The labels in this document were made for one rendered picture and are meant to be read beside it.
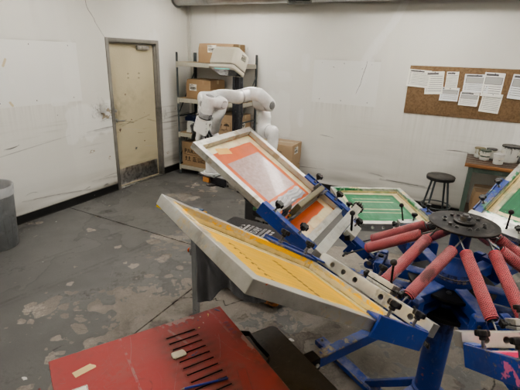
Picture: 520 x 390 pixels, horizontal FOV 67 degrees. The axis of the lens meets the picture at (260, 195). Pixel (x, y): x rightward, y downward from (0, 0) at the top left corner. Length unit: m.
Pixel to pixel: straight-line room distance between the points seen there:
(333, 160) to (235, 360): 5.05
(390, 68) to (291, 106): 1.54
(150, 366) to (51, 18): 4.68
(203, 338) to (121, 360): 0.26
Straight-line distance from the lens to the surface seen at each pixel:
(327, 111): 6.05
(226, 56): 2.60
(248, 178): 2.11
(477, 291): 1.79
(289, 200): 2.16
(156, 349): 1.38
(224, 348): 1.36
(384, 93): 5.82
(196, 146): 2.06
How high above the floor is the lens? 2.00
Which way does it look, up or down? 20 degrees down
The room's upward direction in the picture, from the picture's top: 2 degrees clockwise
